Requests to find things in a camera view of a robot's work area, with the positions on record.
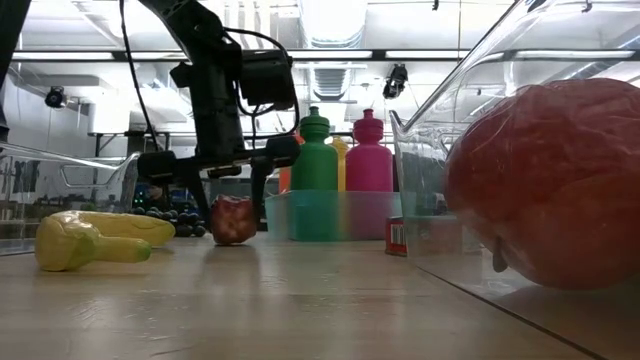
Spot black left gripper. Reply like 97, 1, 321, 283
137, 136, 302, 227

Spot dark red toy onion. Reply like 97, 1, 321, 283
209, 194, 257, 246

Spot orange plastic squeeze bottle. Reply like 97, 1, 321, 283
278, 130, 307, 195

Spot green plastic squeeze bottle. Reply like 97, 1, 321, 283
290, 105, 340, 241

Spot yellow plastic squeeze bottle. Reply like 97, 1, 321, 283
331, 136, 350, 193

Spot pink plastic squeeze bottle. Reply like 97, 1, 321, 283
344, 108, 395, 240

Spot red toy apple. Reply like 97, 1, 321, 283
443, 77, 640, 292

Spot dark purple toy grapes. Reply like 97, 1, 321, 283
130, 206, 209, 239

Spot clear plastic bin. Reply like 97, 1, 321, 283
388, 0, 640, 360
0, 142, 141, 257

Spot teal translucent plastic tray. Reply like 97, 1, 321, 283
264, 189, 405, 242

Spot yellow toy banana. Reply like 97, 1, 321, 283
34, 210, 177, 273

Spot black ceiling spotlight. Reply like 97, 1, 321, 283
382, 63, 410, 100
43, 85, 67, 110

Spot red labelled tin can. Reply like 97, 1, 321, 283
384, 215, 476, 258

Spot black left wrist camera cable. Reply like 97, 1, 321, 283
222, 27, 302, 151

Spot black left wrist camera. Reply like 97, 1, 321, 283
238, 48, 297, 112

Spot black background workbench frame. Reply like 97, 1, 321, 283
89, 129, 201, 157

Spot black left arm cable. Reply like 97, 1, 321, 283
118, 0, 161, 151

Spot black aluminium rig frame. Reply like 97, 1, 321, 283
12, 48, 640, 63

